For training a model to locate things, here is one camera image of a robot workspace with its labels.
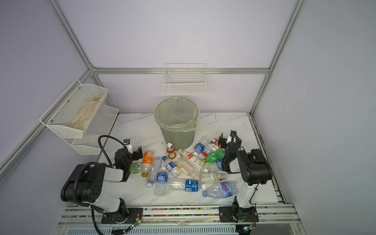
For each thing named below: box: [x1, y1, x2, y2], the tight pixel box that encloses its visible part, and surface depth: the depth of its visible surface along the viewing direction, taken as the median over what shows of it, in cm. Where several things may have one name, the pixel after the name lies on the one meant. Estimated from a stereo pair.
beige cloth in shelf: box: [70, 94, 105, 130], surface depth 81 cm
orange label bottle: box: [141, 151, 154, 178], surface depth 90 cm
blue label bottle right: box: [203, 158, 223, 173], surface depth 90 cm
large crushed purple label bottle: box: [202, 180, 239, 199], surface depth 80 cm
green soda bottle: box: [201, 148, 226, 164], surface depth 92 cm
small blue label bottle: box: [162, 155, 183, 178], surface depth 87 cm
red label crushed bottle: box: [202, 138, 221, 158], surface depth 100 cm
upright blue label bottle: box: [154, 166, 169, 197], surface depth 82 cm
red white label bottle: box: [177, 148, 206, 171], surface depth 90 cm
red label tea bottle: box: [166, 141, 177, 160], surface depth 90 cm
